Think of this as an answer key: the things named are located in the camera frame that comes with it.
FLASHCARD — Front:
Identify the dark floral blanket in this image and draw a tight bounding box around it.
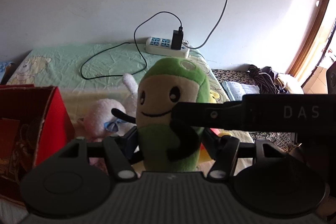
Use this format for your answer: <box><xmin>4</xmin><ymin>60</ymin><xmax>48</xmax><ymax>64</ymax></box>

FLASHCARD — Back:
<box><xmin>212</xmin><ymin>69</ymin><xmax>296</xmax><ymax>152</ymax></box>

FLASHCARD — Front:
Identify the striped clothing pile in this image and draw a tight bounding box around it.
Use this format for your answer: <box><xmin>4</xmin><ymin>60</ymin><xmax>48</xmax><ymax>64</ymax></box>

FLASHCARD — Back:
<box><xmin>248</xmin><ymin>64</ymin><xmax>303</xmax><ymax>94</ymax></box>

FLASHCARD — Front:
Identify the red cardboard box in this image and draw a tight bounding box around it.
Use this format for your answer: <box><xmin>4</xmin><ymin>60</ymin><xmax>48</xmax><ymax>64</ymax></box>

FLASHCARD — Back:
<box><xmin>1</xmin><ymin>84</ymin><xmax>75</xmax><ymax>207</ymax></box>

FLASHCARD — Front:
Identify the black charger adapter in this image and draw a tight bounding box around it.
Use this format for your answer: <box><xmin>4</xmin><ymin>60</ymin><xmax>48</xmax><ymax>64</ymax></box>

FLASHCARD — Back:
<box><xmin>171</xmin><ymin>26</ymin><xmax>183</xmax><ymax>50</ymax></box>

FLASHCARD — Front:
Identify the green smiling plush toy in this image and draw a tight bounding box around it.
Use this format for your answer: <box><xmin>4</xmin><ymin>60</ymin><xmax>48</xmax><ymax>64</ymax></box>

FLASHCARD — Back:
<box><xmin>111</xmin><ymin>56</ymin><xmax>211</xmax><ymax>172</ymax></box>

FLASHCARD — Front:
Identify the grey power cord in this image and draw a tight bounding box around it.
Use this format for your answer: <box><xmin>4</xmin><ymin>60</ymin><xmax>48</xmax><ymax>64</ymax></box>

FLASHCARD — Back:
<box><xmin>183</xmin><ymin>0</ymin><xmax>244</xmax><ymax>50</ymax></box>

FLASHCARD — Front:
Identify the black charger cable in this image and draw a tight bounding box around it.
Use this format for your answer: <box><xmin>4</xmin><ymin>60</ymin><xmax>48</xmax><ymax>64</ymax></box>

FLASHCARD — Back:
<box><xmin>80</xmin><ymin>11</ymin><xmax>183</xmax><ymax>80</ymax></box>

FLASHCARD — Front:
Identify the brown wooden door frame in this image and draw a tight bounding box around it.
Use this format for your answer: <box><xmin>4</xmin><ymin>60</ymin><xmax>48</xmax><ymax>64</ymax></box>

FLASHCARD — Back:
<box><xmin>288</xmin><ymin>0</ymin><xmax>330</xmax><ymax>77</ymax></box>

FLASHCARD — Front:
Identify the open book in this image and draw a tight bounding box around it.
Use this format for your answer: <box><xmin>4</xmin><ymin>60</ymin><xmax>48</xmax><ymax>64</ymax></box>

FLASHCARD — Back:
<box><xmin>222</xmin><ymin>81</ymin><xmax>260</xmax><ymax>101</ymax></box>

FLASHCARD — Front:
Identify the cartoon bear bed sheet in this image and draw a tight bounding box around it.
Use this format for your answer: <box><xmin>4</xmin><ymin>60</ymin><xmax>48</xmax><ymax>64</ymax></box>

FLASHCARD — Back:
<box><xmin>6</xmin><ymin>43</ymin><xmax>263</xmax><ymax>172</ymax></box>

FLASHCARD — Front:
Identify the pink bunny plush toy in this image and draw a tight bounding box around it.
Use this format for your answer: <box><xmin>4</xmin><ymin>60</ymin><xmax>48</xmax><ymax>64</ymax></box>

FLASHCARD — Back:
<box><xmin>78</xmin><ymin>73</ymin><xmax>138</xmax><ymax>142</ymax></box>

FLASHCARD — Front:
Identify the white power strip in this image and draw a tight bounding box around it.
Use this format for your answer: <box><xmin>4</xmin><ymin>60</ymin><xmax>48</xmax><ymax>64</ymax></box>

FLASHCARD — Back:
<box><xmin>145</xmin><ymin>37</ymin><xmax>190</xmax><ymax>59</ymax></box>

